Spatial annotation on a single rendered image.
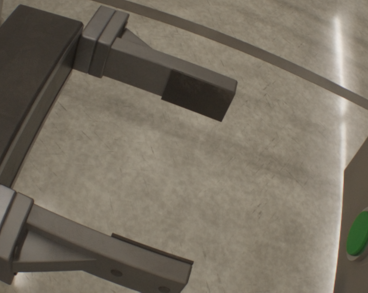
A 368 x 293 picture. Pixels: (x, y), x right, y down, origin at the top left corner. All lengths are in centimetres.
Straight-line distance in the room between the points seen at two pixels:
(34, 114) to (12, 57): 4
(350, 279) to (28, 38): 25
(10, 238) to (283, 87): 211
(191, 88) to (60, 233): 14
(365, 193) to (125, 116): 160
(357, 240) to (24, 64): 22
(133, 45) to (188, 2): 221
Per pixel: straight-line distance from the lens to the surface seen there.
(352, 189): 39
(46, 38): 32
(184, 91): 35
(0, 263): 25
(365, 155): 39
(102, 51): 35
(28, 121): 29
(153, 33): 228
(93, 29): 35
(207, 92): 34
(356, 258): 33
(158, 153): 184
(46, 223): 25
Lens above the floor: 138
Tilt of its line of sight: 46 degrees down
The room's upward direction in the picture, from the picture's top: 24 degrees clockwise
